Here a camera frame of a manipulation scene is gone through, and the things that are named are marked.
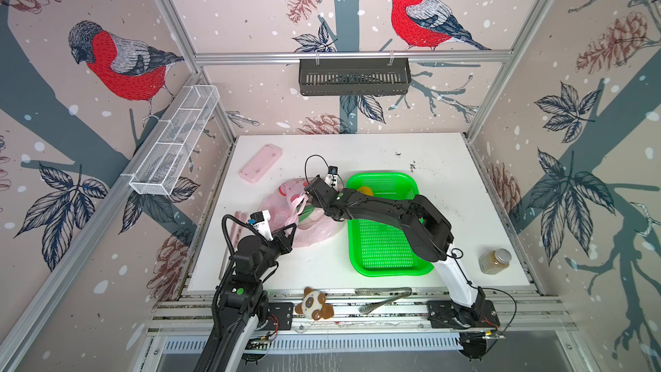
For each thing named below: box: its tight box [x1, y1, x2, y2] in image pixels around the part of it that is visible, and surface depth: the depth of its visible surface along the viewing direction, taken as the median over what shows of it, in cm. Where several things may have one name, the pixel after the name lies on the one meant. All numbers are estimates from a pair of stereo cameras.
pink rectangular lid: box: [238, 143, 284, 183], surface depth 112 cm
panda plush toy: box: [294, 286, 335, 321], surface depth 75 cm
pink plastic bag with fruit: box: [259, 178, 344, 248], surface depth 89 cm
